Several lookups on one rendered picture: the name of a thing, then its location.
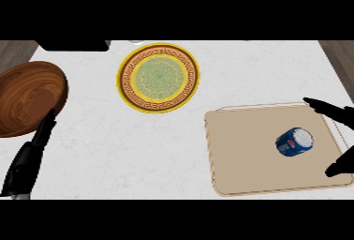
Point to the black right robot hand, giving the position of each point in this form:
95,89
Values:
338,114

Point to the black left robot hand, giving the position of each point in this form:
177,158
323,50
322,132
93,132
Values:
27,159

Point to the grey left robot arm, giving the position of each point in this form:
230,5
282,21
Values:
21,197

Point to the blue can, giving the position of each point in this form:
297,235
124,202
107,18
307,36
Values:
294,141

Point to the beige tray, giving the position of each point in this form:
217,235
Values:
272,150

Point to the yellow patterned plate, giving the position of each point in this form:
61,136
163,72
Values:
158,77

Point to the brown wooden bowl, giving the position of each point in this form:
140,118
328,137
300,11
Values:
28,98

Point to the black appliance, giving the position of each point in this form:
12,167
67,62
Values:
74,45

